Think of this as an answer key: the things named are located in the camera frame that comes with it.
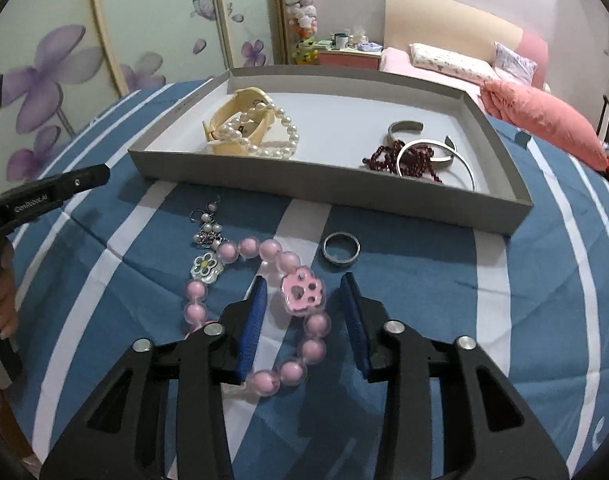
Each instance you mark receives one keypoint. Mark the yellow wrist watch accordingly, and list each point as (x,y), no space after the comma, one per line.
(224,112)

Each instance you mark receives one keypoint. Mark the flower print sliding wardrobe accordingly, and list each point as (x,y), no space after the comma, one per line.
(149,10)

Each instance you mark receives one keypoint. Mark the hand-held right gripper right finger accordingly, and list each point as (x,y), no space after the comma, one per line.
(357,330)

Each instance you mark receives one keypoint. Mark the pink nightstand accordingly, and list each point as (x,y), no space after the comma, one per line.
(349,59)

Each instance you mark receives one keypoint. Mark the blue white striped sheet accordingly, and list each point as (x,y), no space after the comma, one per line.
(434,310)

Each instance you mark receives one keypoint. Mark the silver cuff bangle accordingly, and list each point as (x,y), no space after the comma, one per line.
(404,126)

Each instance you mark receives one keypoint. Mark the white patterned pillow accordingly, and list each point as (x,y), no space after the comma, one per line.
(449,62)

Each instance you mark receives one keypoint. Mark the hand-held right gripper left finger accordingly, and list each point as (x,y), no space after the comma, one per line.
(252,330)

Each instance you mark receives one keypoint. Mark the pearl earring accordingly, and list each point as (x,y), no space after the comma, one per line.
(215,205)
(205,217)

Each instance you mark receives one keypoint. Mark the beige bed headboard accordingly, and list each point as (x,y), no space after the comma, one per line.
(434,15)

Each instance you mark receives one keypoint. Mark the thin silver hoop bangle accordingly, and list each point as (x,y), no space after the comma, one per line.
(467,172)

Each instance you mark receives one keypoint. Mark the tissue box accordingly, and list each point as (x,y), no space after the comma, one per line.
(358,37)

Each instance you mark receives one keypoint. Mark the pink pillow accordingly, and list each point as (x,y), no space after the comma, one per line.
(544,120)

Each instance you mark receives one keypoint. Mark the grey cardboard tray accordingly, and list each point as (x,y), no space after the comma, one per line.
(334,125)

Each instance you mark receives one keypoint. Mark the person's left hand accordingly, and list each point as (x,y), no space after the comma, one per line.
(7,300)

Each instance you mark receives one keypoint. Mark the stuffed toy tower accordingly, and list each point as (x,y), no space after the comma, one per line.
(302,15)

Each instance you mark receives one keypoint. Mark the small lavender pillow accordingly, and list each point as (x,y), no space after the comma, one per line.
(514,62)

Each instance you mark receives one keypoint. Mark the light blue pouch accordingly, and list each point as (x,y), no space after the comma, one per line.
(369,47)

